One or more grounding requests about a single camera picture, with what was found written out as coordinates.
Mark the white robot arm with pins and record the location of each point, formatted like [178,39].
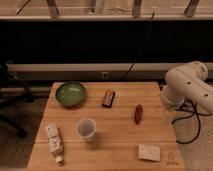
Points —
[187,81]

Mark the dark chocolate bar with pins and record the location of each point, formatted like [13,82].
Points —
[108,98]

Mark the green ceramic bowl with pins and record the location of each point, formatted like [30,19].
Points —
[70,94]

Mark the white plastic bottle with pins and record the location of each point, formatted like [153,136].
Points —
[55,142]

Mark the beige sponge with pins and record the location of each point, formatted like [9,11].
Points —
[149,152]

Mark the black office chair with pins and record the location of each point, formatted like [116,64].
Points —
[6,77]

